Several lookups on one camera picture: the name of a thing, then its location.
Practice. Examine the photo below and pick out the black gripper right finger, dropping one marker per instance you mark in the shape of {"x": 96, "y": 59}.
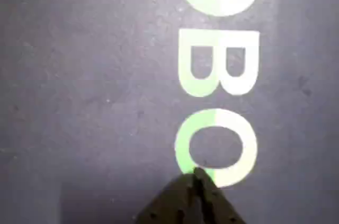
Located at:
{"x": 217, "y": 208}

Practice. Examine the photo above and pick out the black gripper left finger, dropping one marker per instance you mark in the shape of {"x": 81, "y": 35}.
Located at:
{"x": 177, "y": 202}

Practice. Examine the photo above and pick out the black mat WOWROBO print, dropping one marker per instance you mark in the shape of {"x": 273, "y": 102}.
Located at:
{"x": 79, "y": 75}

